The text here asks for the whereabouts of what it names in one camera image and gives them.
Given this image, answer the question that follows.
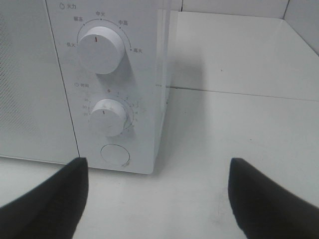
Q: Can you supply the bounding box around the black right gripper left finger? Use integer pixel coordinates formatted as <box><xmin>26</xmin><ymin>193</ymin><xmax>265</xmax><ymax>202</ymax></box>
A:
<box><xmin>0</xmin><ymin>157</ymin><xmax>89</xmax><ymax>239</ymax></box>

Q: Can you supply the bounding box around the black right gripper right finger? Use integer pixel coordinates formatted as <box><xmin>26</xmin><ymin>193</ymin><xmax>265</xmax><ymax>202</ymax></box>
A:
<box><xmin>228</xmin><ymin>158</ymin><xmax>319</xmax><ymax>239</ymax></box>

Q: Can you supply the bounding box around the round white door button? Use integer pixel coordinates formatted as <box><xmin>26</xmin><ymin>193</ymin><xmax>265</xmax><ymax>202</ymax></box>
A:
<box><xmin>101</xmin><ymin>144</ymin><xmax>130</xmax><ymax>166</ymax></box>

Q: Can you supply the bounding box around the white microwave door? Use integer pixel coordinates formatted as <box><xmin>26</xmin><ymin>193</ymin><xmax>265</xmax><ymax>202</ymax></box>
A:
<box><xmin>0</xmin><ymin>0</ymin><xmax>78</xmax><ymax>163</ymax></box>

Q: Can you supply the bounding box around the white timer knob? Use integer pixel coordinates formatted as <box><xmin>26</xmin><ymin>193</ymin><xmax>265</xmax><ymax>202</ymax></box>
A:
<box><xmin>89</xmin><ymin>99</ymin><xmax>128</xmax><ymax>137</ymax></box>

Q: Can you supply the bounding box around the white adjacent table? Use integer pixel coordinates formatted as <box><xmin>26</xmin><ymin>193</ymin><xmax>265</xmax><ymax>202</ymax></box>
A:
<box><xmin>170</xmin><ymin>11</ymin><xmax>319</xmax><ymax>102</ymax></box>

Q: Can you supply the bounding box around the white microwave oven body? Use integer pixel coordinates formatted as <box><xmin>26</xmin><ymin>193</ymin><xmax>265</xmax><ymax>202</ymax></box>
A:
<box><xmin>46</xmin><ymin>0</ymin><xmax>177</xmax><ymax>174</ymax></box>

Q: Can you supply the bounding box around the upper white power knob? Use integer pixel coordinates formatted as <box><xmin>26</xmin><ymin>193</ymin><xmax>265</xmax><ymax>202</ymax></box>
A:
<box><xmin>77</xmin><ymin>26</ymin><xmax>126</xmax><ymax>75</ymax></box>

